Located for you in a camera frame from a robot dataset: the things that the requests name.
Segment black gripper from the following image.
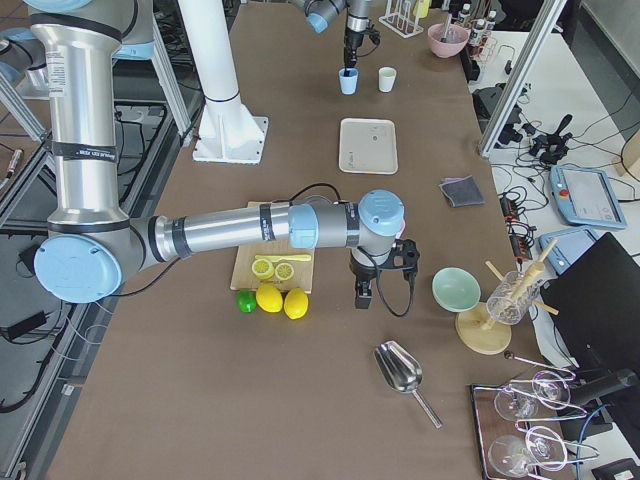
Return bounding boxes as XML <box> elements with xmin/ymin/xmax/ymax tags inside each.
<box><xmin>350</xmin><ymin>239</ymin><xmax>417</xmax><ymax>309</ymax></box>
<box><xmin>342</xmin><ymin>29</ymin><xmax>380</xmax><ymax>78</ymax></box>

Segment light blue cup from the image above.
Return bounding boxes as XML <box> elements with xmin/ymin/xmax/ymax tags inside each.
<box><xmin>338</xmin><ymin>68</ymin><xmax>359</xmax><ymax>95</ymax></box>

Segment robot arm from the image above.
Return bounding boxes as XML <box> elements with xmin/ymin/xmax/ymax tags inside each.
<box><xmin>21</xmin><ymin>1</ymin><xmax>419</xmax><ymax>309</ymax></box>
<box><xmin>291</xmin><ymin>0</ymin><xmax>380</xmax><ymax>78</ymax></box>

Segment beige rabbit tray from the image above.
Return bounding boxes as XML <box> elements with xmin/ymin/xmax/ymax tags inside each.
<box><xmin>338</xmin><ymin>118</ymin><xmax>398</xmax><ymax>175</ymax></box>

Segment cream white cup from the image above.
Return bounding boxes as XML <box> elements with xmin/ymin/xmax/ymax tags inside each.
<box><xmin>378</xmin><ymin>66</ymin><xmax>397</xmax><ymax>93</ymax></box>

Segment bamboo cutting board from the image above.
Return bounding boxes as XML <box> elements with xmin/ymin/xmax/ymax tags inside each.
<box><xmin>229</xmin><ymin>200</ymin><xmax>316</xmax><ymax>294</ymax></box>

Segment whole lemon outer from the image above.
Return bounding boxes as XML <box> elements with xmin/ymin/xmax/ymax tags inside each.
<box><xmin>284</xmin><ymin>288</ymin><xmax>309</xmax><ymax>320</ymax></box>

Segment lemon slice lower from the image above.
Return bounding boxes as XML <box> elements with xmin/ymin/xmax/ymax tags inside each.
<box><xmin>274</xmin><ymin>262</ymin><xmax>295</xmax><ymax>282</ymax></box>

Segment lemon slice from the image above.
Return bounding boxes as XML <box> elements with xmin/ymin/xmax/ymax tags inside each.
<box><xmin>274</xmin><ymin>262</ymin><xmax>295</xmax><ymax>282</ymax></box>
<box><xmin>251</xmin><ymin>259</ymin><xmax>274</xmax><ymax>280</ymax></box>

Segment yellow plastic knife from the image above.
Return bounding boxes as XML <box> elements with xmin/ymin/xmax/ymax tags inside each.
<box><xmin>254</xmin><ymin>254</ymin><xmax>312</xmax><ymax>262</ymax></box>

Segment mint green bowl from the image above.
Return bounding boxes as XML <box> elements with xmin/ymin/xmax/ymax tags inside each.
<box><xmin>432</xmin><ymin>267</ymin><xmax>481</xmax><ymax>313</ymax></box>

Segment whole lemon near lime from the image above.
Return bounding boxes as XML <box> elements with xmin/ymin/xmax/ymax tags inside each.
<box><xmin>255</xmin><ymin>284</ymin><xmax>283</xmax><ymax>313</ymax></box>

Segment metal muddler in bowl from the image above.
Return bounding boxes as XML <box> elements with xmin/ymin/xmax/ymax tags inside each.
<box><xmin>440</xmin><ymin>13</ymin><xmax>452</xmax><ymax>43</ymax></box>

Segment metal scoop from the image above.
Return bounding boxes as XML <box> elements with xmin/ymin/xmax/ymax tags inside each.
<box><xmin>374</xmin><ymin>340</ymin><xmax>443</xmax><ymax>429</ymax></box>

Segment pink ice bowl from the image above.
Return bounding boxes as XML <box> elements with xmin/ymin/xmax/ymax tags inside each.
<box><xmin>427</xmin><ymin>24</ymin><xmax>470</xmax><ymax>58</ymax></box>

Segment lemon slice upper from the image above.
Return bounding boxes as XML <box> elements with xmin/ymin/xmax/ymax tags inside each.
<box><xmin>251</xmin><ymin>259</ymin><xmax>274</xmax><ymax>280</ymax></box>

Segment green lime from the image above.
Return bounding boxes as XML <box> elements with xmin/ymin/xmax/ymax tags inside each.
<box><xmin>236</xmin><ymin>290</ymin><xmax>257</xmax><ymax>313</ymax></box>

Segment wooden cup stand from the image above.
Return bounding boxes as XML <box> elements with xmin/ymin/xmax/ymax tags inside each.
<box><xmin>455</xmin><ymin>239</ymin><xmax>559</xmax><ymax>355</ymax></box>

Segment grey folded cloth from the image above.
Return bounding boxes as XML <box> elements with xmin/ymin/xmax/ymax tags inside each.
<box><xmin>439</xmin><ymin>175</ymin><xmax>485</xmax><ymax>208</ymax></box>

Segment glass mug on stand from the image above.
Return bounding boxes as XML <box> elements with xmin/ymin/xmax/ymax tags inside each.
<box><xmin>486</xmin><ymin>271</ymin><xmax>542</xmax><ymax>325</ymax></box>

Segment wine glass far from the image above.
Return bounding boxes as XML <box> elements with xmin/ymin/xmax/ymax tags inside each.
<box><xmin>494</xmin><ymin>370</ymin><xmax>570</xmax><ymax>421</ymax></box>

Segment wine glass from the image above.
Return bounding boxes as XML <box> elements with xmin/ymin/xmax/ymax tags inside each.
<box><xmin>489</xmin><ymin>426</ymin><xmax>568</xmax><ymax>479</ymax></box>
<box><xmin>494</xmin><ymin>370</ymin><xmax>570</xmax><ymax>421</ymax></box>

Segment wine glass near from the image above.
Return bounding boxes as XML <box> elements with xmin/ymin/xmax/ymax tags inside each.
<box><xmin>489</xmin><ymin>426</ymin><xmax>568</xmax><ymax>479</ymax></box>

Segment teach pendant tablet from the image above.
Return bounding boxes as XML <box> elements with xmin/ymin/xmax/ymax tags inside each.
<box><xmin>549</xmin><ymin>165</ymin><xmax>627</xmax><ymax>230</ymax></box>

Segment white wire rack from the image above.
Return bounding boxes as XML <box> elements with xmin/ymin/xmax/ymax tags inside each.
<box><xmin>379</xmin><ymin>0</ymin><xmax>431</xmax><ymax>38</ymax></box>

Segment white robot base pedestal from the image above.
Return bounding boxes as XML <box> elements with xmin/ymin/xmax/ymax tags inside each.
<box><xmin>179</xmin><ymin>0</ymin><xmax>268</xmax><ymax>165</ymax></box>

